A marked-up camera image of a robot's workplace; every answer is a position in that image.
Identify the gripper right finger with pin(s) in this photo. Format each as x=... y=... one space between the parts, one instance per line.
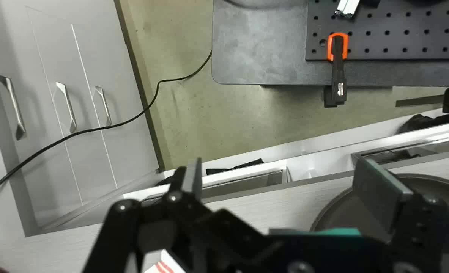
x=418 y=227

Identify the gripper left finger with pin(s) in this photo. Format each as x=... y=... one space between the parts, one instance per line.
x=188 y=227

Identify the red and white packet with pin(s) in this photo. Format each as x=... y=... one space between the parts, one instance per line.
x=164 y=266

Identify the orange and black clamp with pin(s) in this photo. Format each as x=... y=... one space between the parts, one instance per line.
x=338 y=72

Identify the aluminium profile bar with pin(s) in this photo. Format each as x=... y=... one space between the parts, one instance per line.
x=347 y=7

